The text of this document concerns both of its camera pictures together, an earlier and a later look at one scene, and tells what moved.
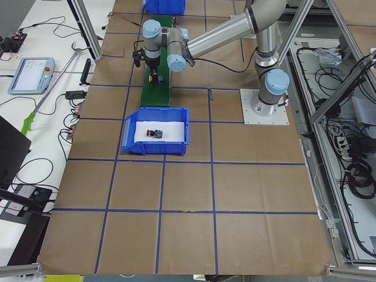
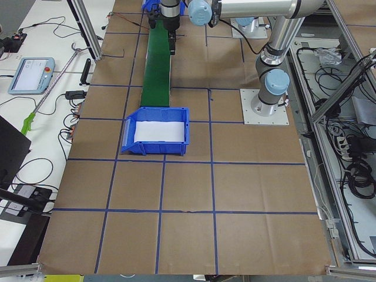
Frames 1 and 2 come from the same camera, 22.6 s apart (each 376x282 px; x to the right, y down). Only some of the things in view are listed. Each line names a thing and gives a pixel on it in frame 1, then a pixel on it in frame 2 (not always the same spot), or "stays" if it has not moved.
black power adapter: [76, 94] stays
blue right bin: [164, 7] stays
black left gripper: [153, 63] to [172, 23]
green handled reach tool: [29, 118] stays
